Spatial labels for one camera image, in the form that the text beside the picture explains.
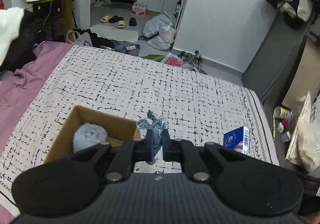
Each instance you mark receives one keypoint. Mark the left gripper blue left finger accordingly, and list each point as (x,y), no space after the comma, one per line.
(148,146)

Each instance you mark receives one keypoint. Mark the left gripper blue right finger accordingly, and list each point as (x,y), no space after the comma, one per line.
(166,145)

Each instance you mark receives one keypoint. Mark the blue denim bunny toy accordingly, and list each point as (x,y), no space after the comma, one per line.
(157,125)

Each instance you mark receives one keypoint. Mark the grey plush with pink patch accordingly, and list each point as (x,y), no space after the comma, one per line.
(88,135)

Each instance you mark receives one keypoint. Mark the person's right hand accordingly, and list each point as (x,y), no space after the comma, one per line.
(311,219)

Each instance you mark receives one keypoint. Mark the brown cardboard box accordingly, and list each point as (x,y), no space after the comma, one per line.
(118,130)

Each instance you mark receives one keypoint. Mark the patterned gift bag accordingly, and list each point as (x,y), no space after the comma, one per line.
(304,144)

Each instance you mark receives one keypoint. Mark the white patterned bed cover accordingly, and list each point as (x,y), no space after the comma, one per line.
(198,107)

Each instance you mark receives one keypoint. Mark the blue white tissue pack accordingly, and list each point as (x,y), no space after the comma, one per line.
(237,140)

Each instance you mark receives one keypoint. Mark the white yellow cup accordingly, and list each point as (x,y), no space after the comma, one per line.
(282,113)

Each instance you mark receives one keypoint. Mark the white plastic bags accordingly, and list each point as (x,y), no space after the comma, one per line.
(160,31)

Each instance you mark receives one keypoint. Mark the white floor mat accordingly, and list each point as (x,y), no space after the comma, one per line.
(115,34)

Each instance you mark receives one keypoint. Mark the yellow slipper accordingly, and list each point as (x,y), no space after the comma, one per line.
(121,25)
(105,19)

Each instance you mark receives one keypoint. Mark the dark grey cabinet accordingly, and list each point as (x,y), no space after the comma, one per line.
(285,67)

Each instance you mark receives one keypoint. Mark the red white bottle pack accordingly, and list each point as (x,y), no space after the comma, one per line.
(139,9)

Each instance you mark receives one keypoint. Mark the purple bed sheet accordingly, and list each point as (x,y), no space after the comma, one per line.
(25,136)

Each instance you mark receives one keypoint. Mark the black clothes pile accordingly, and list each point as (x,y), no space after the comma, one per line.
(21,50)

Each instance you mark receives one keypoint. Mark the white fluffy garment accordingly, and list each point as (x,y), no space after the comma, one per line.
(9,28)

